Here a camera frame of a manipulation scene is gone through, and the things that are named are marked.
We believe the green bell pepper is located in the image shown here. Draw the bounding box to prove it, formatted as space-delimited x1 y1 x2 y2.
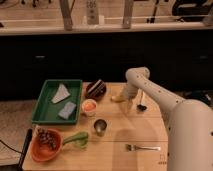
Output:
62 131 89 148

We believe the white cup with orange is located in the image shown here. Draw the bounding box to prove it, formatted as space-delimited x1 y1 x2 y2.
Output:
81 99 97 117

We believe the white triangular cloth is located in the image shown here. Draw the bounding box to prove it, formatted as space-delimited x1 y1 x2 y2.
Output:
52 83 70 104

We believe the black bar at table edge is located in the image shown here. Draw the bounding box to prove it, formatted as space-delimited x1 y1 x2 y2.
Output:
17 128 32 171

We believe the green plastic tray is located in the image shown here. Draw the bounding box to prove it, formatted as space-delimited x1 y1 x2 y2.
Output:
32 79 82 125

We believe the dark grapes bunch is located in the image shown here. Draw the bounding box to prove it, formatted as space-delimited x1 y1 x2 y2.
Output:
37 128 56 150

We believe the silver fork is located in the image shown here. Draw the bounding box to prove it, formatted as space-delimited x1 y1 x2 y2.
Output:
125 144 161 151

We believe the small metal cup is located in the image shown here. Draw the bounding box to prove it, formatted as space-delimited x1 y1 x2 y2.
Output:
94 119 107 136

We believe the yellow banana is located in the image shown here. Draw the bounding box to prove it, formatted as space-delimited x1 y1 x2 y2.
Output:
111 95 125 103

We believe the chocolate cake slice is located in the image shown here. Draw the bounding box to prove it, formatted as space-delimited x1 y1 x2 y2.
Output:
85 79 107 100

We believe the orange bowl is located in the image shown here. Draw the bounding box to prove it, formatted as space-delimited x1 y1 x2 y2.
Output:
30 129 62 162

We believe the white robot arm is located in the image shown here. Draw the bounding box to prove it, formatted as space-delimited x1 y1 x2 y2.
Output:
122 67 213 171

